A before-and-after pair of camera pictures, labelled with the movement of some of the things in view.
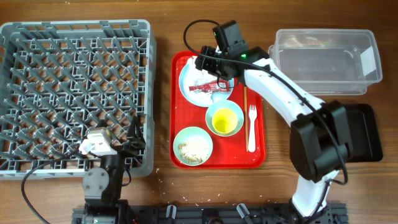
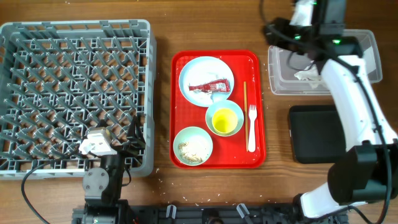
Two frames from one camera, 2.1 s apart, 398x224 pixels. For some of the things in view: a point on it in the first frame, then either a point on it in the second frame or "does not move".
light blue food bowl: x=193 y=145 does not move
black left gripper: x=137 y=140 does not move
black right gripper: x=205 y=63 → x=284 y=25
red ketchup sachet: x=219 y=85 does not move
